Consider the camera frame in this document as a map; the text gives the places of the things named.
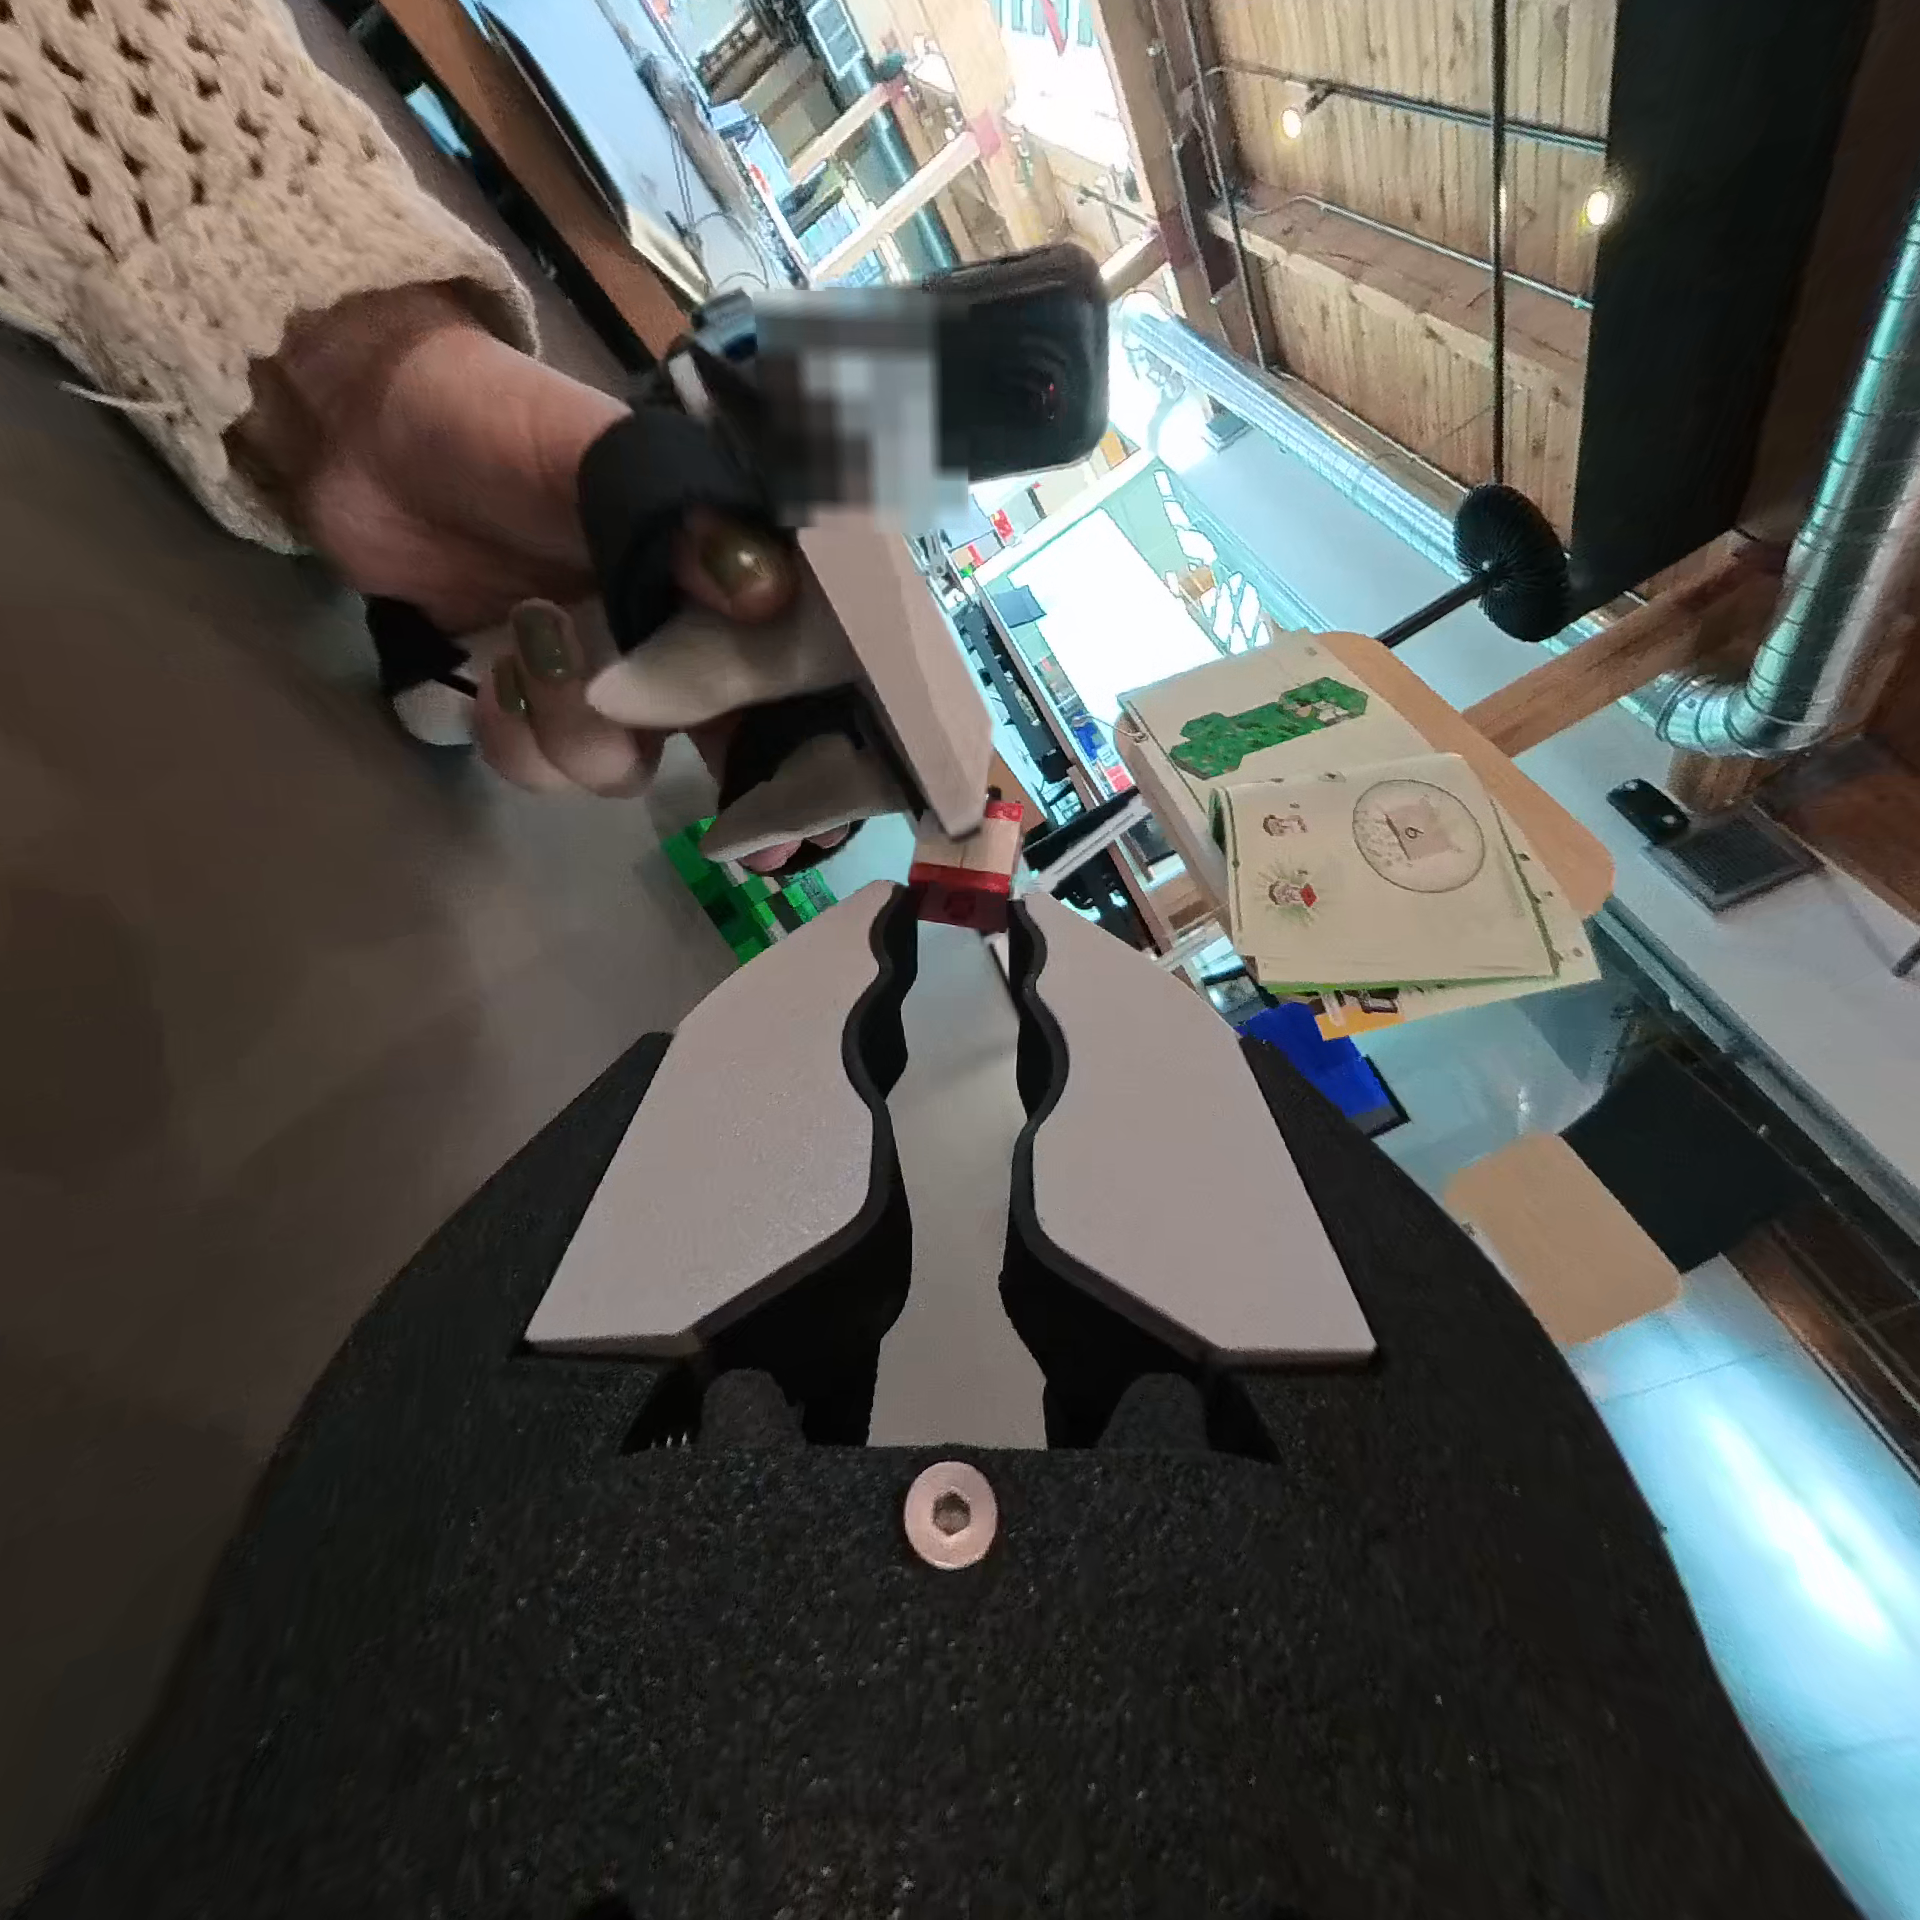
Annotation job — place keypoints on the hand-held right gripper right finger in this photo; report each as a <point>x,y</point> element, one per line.
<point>1184,1186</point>

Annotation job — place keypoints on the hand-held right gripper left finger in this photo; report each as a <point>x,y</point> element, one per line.
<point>735,1172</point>

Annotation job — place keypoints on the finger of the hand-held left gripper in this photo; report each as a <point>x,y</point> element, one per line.
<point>902,661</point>

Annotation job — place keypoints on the red lego block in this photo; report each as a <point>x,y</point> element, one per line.
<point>962,898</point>

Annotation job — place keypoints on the person's left forearm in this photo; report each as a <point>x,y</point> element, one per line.
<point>182,195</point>

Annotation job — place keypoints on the green lego creeper body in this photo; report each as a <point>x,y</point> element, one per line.
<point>750,902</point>

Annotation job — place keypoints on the person's left hand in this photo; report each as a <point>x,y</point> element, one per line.
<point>435,482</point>

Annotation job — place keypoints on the blue bin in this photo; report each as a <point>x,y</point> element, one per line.
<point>1319,1067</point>

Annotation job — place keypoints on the creeper print instruction booklet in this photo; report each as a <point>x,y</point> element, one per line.
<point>1260,734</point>

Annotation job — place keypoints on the open instruction booklet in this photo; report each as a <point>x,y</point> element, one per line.
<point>1396,869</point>

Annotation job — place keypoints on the plywood chair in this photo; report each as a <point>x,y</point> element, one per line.
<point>1559,1245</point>

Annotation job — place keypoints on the black round lamp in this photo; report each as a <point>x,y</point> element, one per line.
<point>1507,548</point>

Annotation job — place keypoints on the floor vent grille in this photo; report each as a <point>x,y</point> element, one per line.
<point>1741,862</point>

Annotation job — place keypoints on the black hanging panel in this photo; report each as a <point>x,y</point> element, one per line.
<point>1711,270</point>

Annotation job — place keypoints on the metal duct pipe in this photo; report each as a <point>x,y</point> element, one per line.
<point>1319,435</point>
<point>1830,571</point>

